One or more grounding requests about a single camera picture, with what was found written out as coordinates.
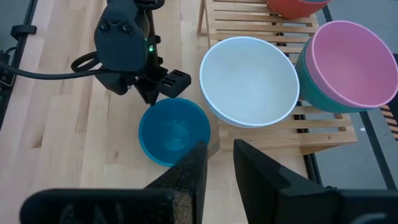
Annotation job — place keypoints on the pink bowl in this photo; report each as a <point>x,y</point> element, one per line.
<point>354,62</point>

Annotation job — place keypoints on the red bowl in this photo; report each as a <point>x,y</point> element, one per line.
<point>295,9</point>

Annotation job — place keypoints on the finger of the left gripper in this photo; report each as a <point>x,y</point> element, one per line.
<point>150,91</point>
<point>174,83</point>

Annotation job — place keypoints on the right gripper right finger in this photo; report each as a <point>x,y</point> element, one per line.
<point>264,199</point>

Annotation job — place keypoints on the teal bowl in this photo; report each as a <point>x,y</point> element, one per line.
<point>171,133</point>

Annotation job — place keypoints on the wooden slatted shelf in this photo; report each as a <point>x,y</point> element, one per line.
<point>280,137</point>

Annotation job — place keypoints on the green bowl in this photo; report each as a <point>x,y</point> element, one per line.
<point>314,93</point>

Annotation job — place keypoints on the white bowl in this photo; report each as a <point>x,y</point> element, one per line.
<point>248,81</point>

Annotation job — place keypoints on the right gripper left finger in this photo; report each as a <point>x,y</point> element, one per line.
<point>186,199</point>

